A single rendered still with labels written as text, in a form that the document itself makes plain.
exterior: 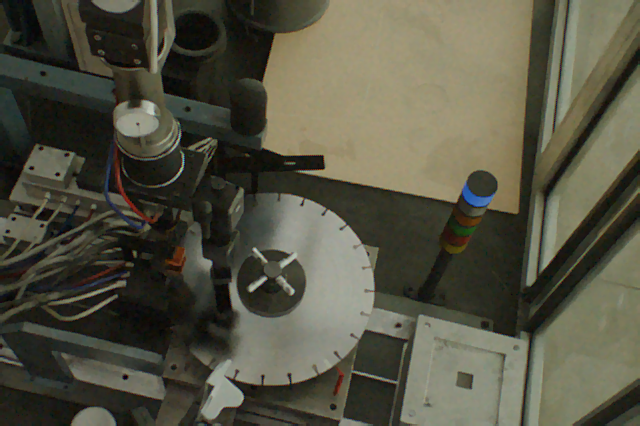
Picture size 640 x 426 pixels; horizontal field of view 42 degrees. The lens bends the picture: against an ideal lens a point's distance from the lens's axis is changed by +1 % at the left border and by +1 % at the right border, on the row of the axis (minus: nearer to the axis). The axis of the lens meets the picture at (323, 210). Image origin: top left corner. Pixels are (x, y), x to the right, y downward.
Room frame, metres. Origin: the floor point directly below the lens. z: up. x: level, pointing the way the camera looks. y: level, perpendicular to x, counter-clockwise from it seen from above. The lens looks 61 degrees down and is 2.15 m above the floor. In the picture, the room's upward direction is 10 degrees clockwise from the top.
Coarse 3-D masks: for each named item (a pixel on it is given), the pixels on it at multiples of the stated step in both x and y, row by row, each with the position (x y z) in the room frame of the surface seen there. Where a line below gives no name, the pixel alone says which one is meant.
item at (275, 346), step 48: (192, 240) 0.57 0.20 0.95; (240, 240) 0.58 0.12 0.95; (288, 240) 0.60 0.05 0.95; (336, 240) 0.61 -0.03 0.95; (192, 288) 0.48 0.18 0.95; (336, 288) 0.53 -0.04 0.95; (192, 336) 0.41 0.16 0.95; (240, 336) 0.42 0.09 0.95; (288, 336) 0.43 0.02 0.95; (336, 336) 0.45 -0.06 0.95; (288, 384) 0.36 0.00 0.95
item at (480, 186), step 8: (472, 176) 0.65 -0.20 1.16; (480, 176) 0.65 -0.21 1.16; (488, 176) 0.65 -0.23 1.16; (464, 184) 0.64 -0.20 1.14; (472, 184) 0.63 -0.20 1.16; (480, 184) 0.64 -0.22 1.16; (488, 184) 0.64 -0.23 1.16; (496, 184) 0.64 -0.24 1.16; (464, 192) 0.63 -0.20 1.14; (472, 192) 0.62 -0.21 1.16; (480, 192) 0.62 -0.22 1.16; (488, 192) 0.62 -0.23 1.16; (472, 200) 0.62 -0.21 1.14; (480, 200) 0.62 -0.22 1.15; (488, 200) 0.62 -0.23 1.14
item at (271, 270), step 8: (256, 256) 0.53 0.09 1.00; (288, 256) 0.54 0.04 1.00; (296, 256) 0.55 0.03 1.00; (264, 264) 0.52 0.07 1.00; (272, 264) 0.52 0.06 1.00; (280, 264) 0.53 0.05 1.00; (264, 272) 0.51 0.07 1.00; (272, 272) 0.51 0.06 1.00; (280, 272) 0.51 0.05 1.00; (256, 280) 0.49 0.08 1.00; (264, 280) 0.50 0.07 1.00; (272, 280) 0.50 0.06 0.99; (280, 280) 0.50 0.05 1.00; (248, 288) 0.48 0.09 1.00; (288, 288) 0.49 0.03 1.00
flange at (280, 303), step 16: (272, 256) 0.56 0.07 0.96; (240, 272) 0.52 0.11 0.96; (256, 272) 0.52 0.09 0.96; (288, 272) 0.53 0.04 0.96; (304, 272) 0.54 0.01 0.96; (240, 288) 0.49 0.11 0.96; (256, 288) 0.50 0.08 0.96; (272, 288) 0.50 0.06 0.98; (304, 288) 0.51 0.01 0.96; (256, 304) 0.47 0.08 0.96; (272, 304) 0.48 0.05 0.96; (288, 304) 0.48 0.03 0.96
